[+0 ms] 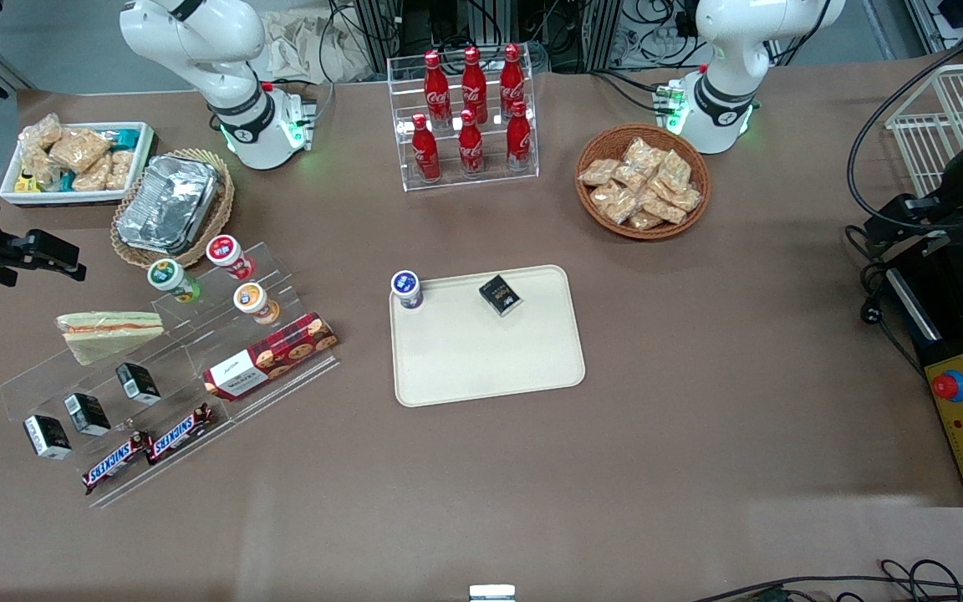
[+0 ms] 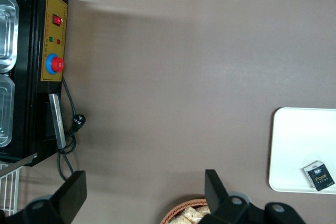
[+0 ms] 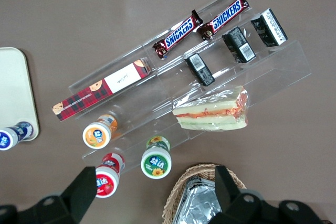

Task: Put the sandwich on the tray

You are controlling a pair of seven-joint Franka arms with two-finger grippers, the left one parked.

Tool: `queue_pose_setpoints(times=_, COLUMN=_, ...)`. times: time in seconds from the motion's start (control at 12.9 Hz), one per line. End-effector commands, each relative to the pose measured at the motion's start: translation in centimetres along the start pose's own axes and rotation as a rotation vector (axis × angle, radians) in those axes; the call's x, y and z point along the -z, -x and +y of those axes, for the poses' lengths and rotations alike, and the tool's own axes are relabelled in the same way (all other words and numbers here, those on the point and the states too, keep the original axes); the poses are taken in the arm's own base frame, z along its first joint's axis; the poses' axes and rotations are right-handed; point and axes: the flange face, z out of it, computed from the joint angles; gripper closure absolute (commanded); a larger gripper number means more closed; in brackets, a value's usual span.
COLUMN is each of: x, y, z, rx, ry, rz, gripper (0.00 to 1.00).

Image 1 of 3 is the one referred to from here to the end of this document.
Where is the triangle sandwich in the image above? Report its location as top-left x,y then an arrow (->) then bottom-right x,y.
55,311 -> 166,367

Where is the beige plastic tray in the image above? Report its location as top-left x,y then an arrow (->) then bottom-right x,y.
389,265 -> 587,408

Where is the black equipment base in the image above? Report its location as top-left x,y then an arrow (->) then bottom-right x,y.
881,239 -> 963,508

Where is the green lid yogurt cup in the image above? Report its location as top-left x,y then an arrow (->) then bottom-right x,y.
147,258 -> 201,304

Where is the aluminium foil container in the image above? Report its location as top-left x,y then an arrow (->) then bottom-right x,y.
116,154 -> 224,257

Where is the white rectangular snack bin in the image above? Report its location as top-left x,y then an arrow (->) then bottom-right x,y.
0,121 -> 155,207

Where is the black tissue box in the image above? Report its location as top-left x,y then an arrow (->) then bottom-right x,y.
64,393 -> 112,437
115,362 -> 162,406
23,415 -> 74,462
479,274 -> 525,318

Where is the red emergency stop button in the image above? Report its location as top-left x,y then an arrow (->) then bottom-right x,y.
930,369 -> 963,405

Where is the clear acrylic tiered stand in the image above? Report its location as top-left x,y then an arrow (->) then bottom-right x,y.
0,242 -> 342,510

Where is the red lid yogurt cup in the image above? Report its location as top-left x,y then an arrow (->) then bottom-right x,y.
206,234 -> 256,282

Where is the flat wicker basket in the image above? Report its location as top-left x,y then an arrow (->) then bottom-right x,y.
110,149 -> 237,269

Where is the orange lid yogurt cup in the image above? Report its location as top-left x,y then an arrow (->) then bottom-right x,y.
233,282 -> 281,326

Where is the snickers bar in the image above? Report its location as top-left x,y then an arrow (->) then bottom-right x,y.
145,403 -> 216,467
82,431 -> 155,495

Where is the red cookie box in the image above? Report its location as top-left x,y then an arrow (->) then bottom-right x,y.
202,312 -> 339,403

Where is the crumpled beige cloth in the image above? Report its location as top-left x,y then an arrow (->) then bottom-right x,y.
254,10 -> 374,85

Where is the round brown wicker basket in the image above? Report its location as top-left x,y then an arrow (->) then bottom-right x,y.
575,124 -> 712,242

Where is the blue lid yogurt cup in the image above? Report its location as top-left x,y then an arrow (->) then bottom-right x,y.
390,270 -> 425,312

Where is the red cola bottle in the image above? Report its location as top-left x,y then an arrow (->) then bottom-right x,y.
423,50 -> 453,128
457,109 -> 487,177
461,46 -> 490,126
505,100 -> 533,171
410,113 -> 442,183
499,43 -> 527,120

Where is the aluminium profile rack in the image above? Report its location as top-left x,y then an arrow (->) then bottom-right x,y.
348,0 -> 626,74

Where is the clear acrylic bottle rack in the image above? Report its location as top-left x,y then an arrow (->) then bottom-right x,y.
387,48 -> 540,194

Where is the thick black looping cable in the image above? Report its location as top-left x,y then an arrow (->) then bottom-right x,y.
846,20 -> 963,233

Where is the white wire basket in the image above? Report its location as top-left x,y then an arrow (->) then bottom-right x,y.
884,60 -> 963,198

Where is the thin black cable bundle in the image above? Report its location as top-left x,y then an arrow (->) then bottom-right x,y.
689,558 -> 963,602

